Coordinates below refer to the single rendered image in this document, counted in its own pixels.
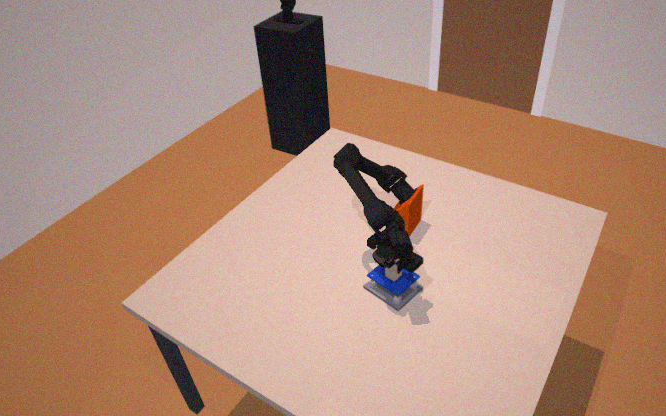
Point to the blue board with grey square handle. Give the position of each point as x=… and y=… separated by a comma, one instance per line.
x=391, y=280

